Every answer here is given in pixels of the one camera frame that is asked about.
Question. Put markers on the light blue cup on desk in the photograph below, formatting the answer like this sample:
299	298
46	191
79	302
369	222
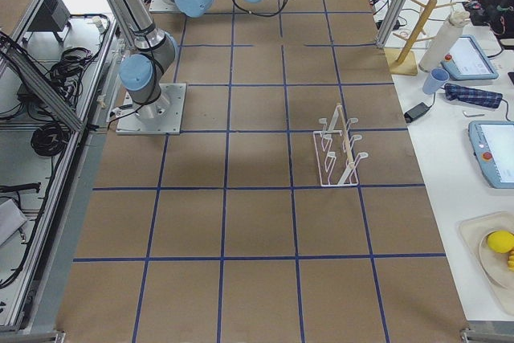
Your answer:
436	79

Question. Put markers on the black power adapter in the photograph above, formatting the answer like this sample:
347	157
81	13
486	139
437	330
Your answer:
416	112

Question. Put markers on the wooden mug tree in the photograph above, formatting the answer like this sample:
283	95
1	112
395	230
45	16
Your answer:
403	62

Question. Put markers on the blue plaid cloth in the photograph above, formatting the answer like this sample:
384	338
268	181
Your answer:
473	96

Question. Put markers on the beige water bottle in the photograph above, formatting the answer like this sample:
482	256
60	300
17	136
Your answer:
446	37

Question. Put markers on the blue teach pendant far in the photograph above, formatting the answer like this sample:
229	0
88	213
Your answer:
467	61

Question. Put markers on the blue teach pendant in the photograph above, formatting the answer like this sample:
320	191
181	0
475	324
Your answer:
467	61
492	144

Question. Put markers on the blue teach pendant near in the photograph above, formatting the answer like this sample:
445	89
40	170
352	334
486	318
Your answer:
492	144

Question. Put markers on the yellow lemon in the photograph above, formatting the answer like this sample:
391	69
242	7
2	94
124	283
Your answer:
500	241

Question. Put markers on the beige tray with plate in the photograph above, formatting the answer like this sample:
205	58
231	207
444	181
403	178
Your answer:
474	233

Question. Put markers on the white wire cup rack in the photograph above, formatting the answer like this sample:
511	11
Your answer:
336	159

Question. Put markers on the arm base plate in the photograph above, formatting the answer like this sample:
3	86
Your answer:
164	116
162	7

